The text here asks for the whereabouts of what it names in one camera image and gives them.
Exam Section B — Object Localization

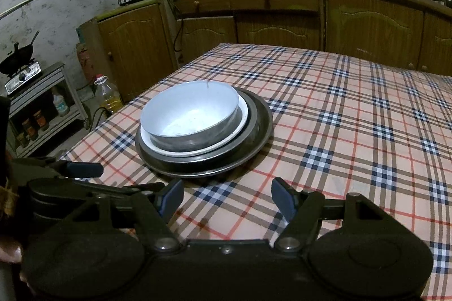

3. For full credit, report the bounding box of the wooden kitchen cabinet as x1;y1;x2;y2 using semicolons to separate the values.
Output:
78;0;452;104

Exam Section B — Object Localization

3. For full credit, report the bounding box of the small white bottle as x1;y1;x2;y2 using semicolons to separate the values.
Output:
52;94;70;117

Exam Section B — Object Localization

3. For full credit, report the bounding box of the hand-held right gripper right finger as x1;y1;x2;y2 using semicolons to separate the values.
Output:
271;177;389;250

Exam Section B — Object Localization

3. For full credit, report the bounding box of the small white bowl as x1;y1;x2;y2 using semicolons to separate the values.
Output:
140;92;248;157

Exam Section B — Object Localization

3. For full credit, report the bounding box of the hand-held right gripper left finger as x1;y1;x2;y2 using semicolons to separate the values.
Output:
71;179;185;250

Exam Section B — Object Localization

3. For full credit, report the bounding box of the large steel plate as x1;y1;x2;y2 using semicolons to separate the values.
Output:
135;86;275;179

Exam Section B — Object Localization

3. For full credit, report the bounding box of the yellow oil bottle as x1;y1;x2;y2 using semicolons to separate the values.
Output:
94;74;123;114

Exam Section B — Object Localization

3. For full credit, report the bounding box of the deep steel bowl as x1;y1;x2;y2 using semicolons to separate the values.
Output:
138;89;257;165

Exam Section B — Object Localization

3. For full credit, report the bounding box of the black wok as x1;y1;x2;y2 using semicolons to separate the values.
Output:
0;31;40;75

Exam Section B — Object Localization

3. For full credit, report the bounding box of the person's left hand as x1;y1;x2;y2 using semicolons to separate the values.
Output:
0;242;25;265

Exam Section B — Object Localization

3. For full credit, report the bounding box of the large pale blue bowl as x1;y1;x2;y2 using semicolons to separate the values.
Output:
140;81;240;152

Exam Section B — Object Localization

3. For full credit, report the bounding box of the brown spice jar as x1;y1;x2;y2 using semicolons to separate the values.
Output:
33;109;50;132
22;118;39;141

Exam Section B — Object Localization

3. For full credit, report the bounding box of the grey gas stove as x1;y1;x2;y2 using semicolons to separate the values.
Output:
4;61;42;96

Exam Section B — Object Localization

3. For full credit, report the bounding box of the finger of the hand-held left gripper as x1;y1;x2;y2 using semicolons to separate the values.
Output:
85;183;166;196
53;161;104;179

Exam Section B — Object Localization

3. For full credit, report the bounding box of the plaid tablecloth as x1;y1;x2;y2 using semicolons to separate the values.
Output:
58;43;452;301

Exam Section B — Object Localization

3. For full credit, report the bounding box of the grey metal shelf stand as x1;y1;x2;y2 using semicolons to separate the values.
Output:
5;62;89;157

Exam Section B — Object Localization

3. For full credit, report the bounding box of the black power cable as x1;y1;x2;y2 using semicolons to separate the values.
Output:
164;0;185;66

